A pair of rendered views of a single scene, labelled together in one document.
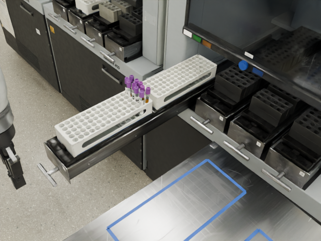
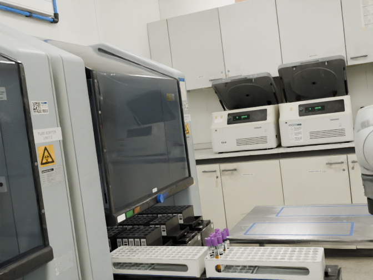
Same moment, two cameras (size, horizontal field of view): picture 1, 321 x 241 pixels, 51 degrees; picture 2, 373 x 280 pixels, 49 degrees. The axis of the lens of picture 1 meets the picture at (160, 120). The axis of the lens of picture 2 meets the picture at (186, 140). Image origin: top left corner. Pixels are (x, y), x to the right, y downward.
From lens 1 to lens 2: 1.72 m
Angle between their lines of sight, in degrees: 104
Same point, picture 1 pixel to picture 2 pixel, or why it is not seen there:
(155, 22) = (72, 259)
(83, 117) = (286, 256)
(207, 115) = not seen: hidden behind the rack
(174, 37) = (99, 250)
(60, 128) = (317, 258)
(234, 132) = not seen: hidden behind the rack
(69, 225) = not seen: outside the picture
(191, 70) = (142, 250)
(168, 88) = (186, 248)
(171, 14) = (90, 221)
